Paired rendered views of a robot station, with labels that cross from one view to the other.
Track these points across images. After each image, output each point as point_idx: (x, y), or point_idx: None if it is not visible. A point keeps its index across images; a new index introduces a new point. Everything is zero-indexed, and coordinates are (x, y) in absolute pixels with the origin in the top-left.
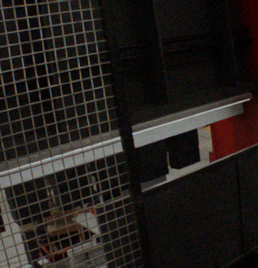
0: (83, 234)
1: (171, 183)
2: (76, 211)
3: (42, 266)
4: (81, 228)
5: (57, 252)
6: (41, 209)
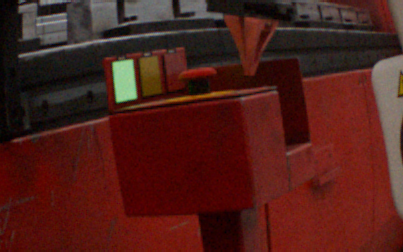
0: (389, 172)
1: None
2: (386, 1)
3: (126, 36)
4: (380, 120)
5: (254, 88)
6: None
